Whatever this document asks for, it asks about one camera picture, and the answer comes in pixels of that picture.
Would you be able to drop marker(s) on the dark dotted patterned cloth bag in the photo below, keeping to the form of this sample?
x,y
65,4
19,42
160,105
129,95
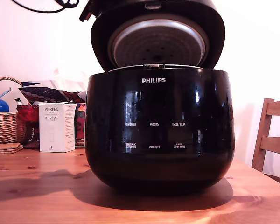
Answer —
x,y
42,92

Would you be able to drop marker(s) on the black Philips rice cooker body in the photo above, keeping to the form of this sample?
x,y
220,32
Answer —
x,y
158,163

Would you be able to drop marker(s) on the black rice cooker lid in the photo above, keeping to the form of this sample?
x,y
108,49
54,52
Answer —
x,y
158,44

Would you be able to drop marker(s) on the red floral patterned box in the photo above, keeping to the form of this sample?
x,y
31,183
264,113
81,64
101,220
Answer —
x,y
79,116

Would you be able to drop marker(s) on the white Porlex carton box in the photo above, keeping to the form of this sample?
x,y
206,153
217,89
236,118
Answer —
x,y
51,130

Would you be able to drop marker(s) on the red crochet cloth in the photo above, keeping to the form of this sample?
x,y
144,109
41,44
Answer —
x,y
25,114

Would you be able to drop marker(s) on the wooden chair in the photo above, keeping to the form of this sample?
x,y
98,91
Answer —
x,y
261,130

